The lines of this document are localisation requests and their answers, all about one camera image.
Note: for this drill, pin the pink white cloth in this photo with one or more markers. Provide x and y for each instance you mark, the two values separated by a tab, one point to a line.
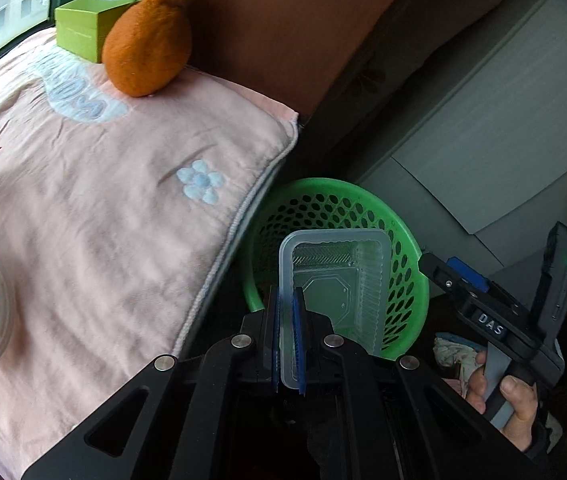
456	355

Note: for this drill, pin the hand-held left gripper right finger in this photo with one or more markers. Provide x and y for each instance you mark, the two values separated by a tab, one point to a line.
300	345

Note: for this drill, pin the person's right hand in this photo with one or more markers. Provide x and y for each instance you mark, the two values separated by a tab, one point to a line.
522	402

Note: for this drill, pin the clear plastic food container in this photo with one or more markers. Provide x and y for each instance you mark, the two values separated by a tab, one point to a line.
338	270

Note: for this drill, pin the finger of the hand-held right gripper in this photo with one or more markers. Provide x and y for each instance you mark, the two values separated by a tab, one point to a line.
446	282
471	276

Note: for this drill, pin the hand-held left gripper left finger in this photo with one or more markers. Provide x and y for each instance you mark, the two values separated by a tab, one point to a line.
276	345

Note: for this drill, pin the green perforated plastic basket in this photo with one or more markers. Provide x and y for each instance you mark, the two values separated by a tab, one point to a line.
406	240

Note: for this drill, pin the orange fruit plush toy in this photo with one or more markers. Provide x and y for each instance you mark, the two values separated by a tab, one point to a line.
148	45

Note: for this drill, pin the pink flower blanket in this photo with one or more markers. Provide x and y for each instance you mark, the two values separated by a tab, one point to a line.
113	220

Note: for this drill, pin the green cardboard box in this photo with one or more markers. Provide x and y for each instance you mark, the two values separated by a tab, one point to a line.
78	30

